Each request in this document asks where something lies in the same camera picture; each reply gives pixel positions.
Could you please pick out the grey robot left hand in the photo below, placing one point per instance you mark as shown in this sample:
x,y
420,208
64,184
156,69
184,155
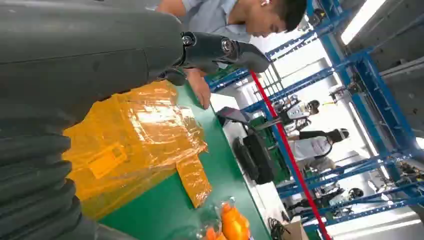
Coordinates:
x,y
82,49

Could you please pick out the person's right hand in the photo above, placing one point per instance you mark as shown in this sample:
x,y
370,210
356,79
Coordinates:
x,y
200,89

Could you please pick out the orange drink bottle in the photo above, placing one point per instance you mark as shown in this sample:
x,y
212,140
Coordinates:
x,y
212,236
233,225

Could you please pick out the black tablet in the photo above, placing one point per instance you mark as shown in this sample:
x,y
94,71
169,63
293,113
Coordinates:
x,y
232,114

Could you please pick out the white table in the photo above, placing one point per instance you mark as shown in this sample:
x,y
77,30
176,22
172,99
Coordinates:
x,y
228,130

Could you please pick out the person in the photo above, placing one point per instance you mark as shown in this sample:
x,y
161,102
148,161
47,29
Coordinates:
x,y
212,16

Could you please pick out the green table mat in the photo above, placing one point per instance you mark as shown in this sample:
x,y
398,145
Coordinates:
x,y
220,169

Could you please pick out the yellow plastic sheet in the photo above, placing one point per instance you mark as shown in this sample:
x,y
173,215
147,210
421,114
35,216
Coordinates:
x,y
132,139

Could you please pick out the black carrying case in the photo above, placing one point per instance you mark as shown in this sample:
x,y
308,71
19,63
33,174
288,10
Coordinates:
x,y
260,155

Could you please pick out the background humanoid robot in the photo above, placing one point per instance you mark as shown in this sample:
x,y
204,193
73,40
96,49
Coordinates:
x,y
298,112
311,149
356,193

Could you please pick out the red pole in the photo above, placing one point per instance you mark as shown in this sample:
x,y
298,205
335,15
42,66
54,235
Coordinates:
x,y
288,152

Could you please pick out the brown cardboard box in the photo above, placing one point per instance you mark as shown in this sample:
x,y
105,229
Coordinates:
x,y
294,232

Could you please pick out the ceiling light panel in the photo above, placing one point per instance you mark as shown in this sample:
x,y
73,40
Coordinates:
x,y
361,20

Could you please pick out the blue metal frame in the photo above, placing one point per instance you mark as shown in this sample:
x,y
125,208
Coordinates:
x,y
371,82

